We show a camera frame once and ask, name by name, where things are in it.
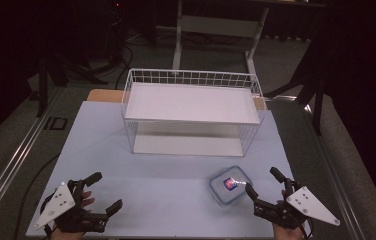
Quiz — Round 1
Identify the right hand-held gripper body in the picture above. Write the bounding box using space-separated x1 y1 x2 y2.
253 178 341 231

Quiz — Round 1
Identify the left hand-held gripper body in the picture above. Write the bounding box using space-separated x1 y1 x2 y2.
32 179 108 234

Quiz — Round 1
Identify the clear plastic food container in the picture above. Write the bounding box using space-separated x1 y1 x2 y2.
208 165 254 207

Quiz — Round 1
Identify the white wire shelf rack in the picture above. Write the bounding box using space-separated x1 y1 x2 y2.
121 68 266 158

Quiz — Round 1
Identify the person's left hand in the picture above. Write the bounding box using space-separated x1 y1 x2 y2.
49 190 96 240

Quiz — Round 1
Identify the person's right hand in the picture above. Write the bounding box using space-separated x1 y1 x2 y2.
272 189 306 240

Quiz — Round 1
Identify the black metal stand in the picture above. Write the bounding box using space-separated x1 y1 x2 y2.
263 31 328 136
36 55 109 118

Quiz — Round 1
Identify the dark equipment tower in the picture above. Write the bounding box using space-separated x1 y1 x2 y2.
103 0 128 65

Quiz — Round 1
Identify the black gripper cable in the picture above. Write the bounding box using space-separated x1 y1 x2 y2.
39 193 60 238

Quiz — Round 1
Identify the black floor cable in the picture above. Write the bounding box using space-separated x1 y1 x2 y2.
13 153 61 240
113 42 135 90

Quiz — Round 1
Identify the metal floor rail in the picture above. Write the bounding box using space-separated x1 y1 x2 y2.
303 104 364 240
0 85 64 228

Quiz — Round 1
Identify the black floor bracket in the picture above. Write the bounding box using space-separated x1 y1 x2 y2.
43 116 69 131

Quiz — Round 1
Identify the white metal desk frame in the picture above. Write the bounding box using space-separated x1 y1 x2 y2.
171 0 328 76

